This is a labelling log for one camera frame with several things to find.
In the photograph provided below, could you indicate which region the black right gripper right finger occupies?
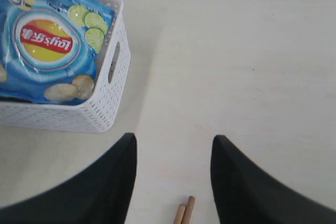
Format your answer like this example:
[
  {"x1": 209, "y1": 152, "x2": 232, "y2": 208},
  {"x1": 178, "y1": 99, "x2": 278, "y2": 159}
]
[{"x1": 211, "y1": 135, "x2": 335, "y2": 223}]

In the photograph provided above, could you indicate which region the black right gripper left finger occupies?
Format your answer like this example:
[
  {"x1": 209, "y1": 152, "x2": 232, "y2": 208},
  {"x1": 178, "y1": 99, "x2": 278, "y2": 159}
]
[{"x1": 1, "y1": 133, "x2": 137, "y2": 223}]

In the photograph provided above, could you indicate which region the white perforated plastic basket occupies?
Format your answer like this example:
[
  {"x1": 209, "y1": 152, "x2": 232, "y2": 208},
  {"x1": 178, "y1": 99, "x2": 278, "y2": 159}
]
[{"x1": 1, "y1": 0, "x2": 131, "y2": 133}]

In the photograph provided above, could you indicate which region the blue Lay's chips bag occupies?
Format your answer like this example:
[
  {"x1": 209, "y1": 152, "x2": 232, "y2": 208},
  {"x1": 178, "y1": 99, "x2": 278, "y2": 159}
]
[{"x1": 1, "y1": 0, "x2": 115, "y2": 105}]

